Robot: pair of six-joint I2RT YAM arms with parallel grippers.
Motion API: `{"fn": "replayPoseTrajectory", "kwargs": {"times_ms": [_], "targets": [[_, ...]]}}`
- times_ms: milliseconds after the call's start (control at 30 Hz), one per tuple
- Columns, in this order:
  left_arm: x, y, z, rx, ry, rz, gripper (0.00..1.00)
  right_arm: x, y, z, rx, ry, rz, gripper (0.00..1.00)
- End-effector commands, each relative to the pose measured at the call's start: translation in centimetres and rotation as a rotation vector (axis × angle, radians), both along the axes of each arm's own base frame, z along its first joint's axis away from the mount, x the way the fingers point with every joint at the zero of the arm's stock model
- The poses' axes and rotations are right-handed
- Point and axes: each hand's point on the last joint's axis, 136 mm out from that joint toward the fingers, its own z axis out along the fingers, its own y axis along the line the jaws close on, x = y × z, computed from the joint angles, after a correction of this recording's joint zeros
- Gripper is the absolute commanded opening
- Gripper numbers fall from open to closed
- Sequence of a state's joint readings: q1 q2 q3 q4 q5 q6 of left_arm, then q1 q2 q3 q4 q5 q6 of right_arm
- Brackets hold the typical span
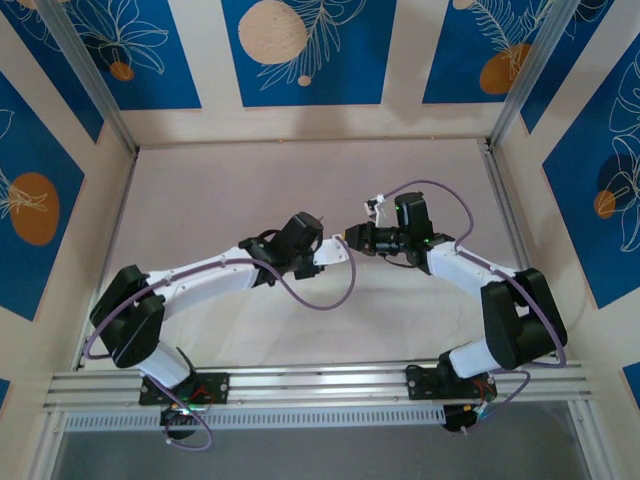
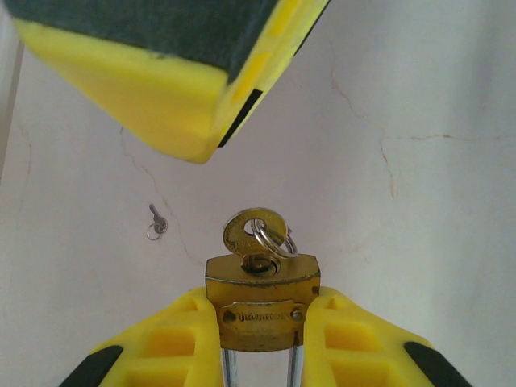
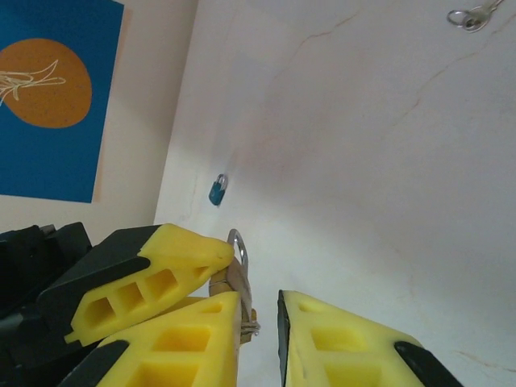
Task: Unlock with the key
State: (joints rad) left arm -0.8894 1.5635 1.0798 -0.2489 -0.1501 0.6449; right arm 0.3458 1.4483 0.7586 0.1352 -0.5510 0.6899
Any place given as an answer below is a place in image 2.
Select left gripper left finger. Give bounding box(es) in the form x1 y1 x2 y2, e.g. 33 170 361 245
58 286 227 387

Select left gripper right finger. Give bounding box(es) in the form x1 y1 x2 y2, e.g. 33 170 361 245
300 285 460 387

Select brass padlock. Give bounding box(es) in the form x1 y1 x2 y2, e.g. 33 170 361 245
204 252 323 387

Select silver key with ring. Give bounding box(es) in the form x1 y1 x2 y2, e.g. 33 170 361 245
144 202 169 243

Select brass key with ring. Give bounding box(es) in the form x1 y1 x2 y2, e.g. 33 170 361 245
222 206 300 280

